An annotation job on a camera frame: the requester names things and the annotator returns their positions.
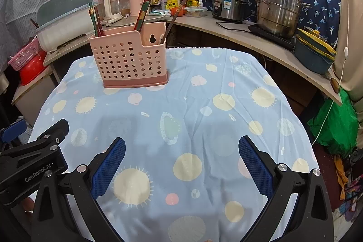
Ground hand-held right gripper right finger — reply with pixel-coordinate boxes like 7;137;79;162
238;136;335;242

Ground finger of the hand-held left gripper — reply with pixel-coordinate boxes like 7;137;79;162
28;119;70;146
0;119;27;144

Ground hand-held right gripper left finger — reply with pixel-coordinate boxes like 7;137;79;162
31;137;127;242

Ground pink perforated utensil holder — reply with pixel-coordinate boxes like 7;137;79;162
88;21;170;89

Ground green chopstick with gold band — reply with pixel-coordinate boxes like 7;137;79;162
89;2;97;37

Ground red chopstick with green band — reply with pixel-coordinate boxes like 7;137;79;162
137;0;150;32

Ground dark brown chopstick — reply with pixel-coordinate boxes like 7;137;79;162
163;0;188;41

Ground white low cabinet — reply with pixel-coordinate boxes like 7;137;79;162
11;66;61;129

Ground red plastic basin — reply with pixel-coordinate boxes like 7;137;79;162
19;51;49;86

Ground pink plastic basket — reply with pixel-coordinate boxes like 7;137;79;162
7;38;39;71

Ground blue patterned tablecloth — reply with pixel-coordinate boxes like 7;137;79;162
27;46;319;242

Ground orange cloth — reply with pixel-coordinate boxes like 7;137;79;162
335;155;349;200

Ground green plastic bag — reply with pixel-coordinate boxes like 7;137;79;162
307;87;359;159

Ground teal white dish drainer box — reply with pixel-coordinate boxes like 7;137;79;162
36;0;98;51

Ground stacked yellow blue bowls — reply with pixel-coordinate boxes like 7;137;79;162
294;27;338;74

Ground black induction cooktop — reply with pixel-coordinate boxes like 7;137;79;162
249;24;297;47

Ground white electric kettle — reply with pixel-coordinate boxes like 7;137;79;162
98;0;122;25

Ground pink electric kettle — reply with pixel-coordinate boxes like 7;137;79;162
129;0;148;17

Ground grey wooden counter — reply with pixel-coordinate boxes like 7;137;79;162
42;11;343;105

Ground steel steamer pot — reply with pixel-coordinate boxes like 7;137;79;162
253;0;312;35

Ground steel rice cooker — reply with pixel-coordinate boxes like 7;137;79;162
213;0;248;22

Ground clear food container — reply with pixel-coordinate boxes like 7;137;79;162
184;6;207;18

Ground beige curtain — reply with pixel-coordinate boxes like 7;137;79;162
322;0;363;102

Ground brown handle tool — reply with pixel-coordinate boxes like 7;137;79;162
330;76;341;93

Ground black power cable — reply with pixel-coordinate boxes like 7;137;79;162
216;15;258;32

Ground white cord with switch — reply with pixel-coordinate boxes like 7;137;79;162
310;0;349;146

